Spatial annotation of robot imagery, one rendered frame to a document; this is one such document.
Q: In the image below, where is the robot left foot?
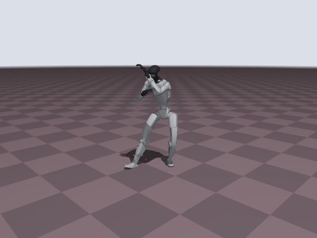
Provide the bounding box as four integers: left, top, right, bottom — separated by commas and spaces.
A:
166, 159, 174, 167

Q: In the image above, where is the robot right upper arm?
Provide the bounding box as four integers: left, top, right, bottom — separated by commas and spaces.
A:
138, 80, 150, 101

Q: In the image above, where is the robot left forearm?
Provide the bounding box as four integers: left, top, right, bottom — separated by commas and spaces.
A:
146, 74, 161, 92

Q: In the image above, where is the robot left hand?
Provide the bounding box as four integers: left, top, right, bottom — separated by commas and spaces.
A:
136, 64, 150, 78

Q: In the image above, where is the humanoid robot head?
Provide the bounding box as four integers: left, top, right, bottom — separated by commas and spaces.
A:
148, 65, 163, 83

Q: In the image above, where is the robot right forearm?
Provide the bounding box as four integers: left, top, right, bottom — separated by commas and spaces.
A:
137, 92, 146, 100

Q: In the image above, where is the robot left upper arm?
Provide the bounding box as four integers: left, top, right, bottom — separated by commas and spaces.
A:
154, 82, 171, 96

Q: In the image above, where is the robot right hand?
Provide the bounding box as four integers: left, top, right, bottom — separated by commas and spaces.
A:
141, 89, 153, 96

